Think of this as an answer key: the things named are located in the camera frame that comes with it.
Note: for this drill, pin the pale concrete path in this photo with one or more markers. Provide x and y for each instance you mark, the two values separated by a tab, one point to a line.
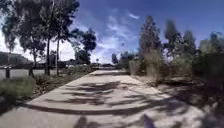
106	90

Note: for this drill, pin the tall thin-trunked tree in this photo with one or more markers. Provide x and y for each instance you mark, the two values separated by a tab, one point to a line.
84	43

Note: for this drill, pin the row of trees and bushes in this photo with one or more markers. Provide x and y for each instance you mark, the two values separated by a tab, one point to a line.
150	50

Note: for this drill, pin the row of tall trees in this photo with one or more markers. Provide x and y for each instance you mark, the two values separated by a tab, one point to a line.
36	30

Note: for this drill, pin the bare dirt verge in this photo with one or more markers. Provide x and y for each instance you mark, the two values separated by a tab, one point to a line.
196	96

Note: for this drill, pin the grey asphalt road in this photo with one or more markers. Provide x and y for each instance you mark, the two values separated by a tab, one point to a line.
18	72

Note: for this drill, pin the grass and mulch verge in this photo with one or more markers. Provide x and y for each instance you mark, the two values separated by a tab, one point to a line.
20	88

